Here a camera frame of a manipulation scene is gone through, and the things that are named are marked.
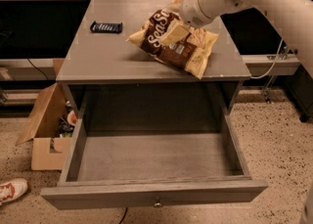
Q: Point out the grey wooden cabinet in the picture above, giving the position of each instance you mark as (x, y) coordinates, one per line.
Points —
(97, 61)

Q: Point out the brown sea salt chip bag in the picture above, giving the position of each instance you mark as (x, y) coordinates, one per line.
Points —
(190, 54)

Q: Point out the open cardboard box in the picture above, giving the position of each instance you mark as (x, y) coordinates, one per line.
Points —
(42, 128)

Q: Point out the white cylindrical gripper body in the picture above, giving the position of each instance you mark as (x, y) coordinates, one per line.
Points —
(192, 10)

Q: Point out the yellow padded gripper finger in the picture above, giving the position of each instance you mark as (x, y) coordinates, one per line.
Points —
(174, 31)

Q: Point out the grey open drawer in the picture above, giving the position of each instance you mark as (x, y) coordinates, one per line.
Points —
(118, 160)

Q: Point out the white red sneaker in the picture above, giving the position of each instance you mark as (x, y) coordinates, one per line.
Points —
(12, 190)

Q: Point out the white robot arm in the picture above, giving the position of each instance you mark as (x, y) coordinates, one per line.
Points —
(292, 19)

